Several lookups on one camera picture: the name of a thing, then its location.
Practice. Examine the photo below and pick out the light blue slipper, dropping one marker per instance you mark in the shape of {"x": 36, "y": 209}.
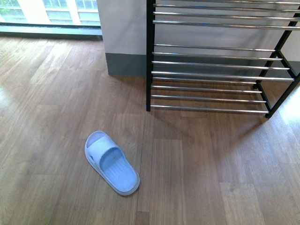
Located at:
{"x": 108, "y": 159}

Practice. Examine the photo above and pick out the black metal shoe rack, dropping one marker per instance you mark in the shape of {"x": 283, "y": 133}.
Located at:
{"x": 220, "y": 55}

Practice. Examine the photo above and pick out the dark window frame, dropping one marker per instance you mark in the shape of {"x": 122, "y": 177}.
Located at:
{"x": 51, "y": 31}

